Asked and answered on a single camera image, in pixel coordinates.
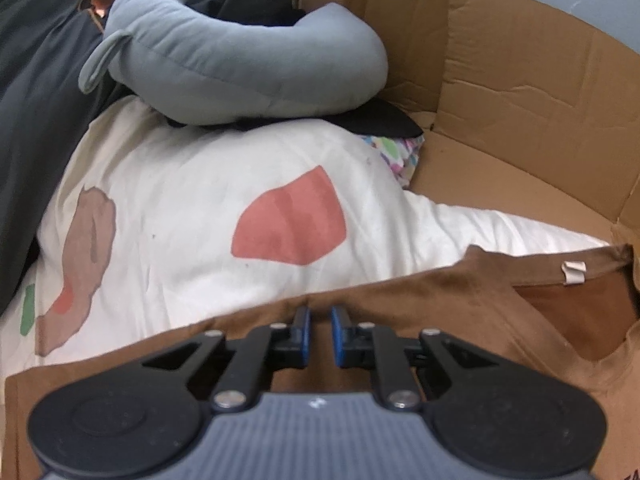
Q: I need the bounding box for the colourful patterned cloth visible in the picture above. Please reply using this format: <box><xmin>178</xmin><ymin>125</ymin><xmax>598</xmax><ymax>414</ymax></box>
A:
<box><xmin>361</xmin><ymin>132</ymin><xmax>427</xmax><ymax>190</ymax></box>

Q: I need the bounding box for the grey neck pillow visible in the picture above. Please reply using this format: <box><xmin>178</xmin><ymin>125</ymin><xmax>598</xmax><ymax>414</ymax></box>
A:
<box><xmin>77</xmin><ymin>0</ymin><xmax>390</xmax><ymax>127</ymax></box>

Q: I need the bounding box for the white bear print blanket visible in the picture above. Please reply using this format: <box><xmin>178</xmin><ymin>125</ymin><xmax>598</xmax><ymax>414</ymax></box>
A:
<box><xmin>0</xmin><ymin>94</ymin><xmax>610</xmax><ymax>378</ymax></box>

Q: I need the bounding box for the brown printed t-shirt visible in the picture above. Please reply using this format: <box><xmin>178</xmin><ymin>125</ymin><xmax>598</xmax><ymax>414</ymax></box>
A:
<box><xmin>4</xmin><ymin>242</ymin><xmax>640</xmax><ymax>480</ymax></box>

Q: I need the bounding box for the black cloth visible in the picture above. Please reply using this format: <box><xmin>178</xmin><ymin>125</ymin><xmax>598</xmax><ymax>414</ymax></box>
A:
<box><xmin>165</xmin><ymin>0</ymin><xmax>426</xmax><ymax>140</ymax></box>

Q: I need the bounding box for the dark grey pillow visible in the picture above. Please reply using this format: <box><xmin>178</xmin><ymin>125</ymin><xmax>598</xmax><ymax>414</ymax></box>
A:
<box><xmin>0</xmin><ymin>0</ymin><xmax>132</xmax><ymax>313</ymax></box>

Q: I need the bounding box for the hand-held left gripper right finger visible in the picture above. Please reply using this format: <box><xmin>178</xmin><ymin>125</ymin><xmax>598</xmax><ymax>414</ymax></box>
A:
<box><xmin>330</xmin><ymin>306</ymin><xmax>503</xmax><ymax>411</ymax></box>

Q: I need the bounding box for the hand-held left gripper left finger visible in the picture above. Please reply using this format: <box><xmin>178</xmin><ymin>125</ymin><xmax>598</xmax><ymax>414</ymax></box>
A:
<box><xmin>140</xmin><ymin>306</ymin><xmax>312</xmax><ymax>412</ymax></box>

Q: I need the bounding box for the brown cardboard sheet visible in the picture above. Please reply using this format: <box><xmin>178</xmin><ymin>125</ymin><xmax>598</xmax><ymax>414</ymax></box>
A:
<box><xmin>255</xmin><ymin>0</ymin><xmax>640</xmax><ymax>283</ymax></box>

